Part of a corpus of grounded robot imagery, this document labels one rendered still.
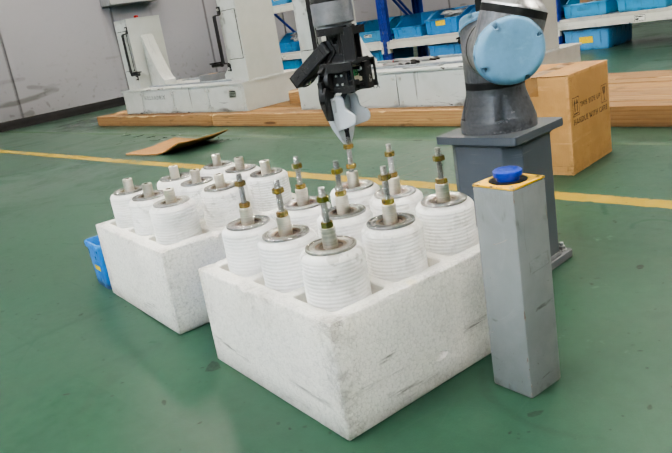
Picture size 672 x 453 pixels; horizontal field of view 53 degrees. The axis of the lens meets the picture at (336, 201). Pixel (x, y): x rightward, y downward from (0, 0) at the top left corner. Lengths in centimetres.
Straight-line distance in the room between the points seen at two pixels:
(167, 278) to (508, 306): 70
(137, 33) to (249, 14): 140
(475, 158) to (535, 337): 47
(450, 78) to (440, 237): 217
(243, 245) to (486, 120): 53
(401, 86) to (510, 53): 223
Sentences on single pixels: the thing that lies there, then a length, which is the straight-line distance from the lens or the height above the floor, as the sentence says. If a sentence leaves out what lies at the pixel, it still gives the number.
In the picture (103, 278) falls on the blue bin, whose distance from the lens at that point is 183.
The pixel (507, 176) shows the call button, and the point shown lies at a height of 32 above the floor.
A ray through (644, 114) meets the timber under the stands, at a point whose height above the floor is 5.
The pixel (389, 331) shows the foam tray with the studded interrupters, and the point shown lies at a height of 13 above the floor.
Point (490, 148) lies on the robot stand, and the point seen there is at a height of 28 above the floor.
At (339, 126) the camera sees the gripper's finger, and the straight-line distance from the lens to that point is 125.
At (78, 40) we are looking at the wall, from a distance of 782.
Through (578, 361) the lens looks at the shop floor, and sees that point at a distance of 114.
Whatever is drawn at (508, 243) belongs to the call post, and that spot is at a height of 24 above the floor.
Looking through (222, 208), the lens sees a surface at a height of 21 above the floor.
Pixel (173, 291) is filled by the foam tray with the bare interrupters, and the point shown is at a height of 9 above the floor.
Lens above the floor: 57
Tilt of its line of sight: 15 degrees down
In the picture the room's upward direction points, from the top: 9 degrees counter-clockwise
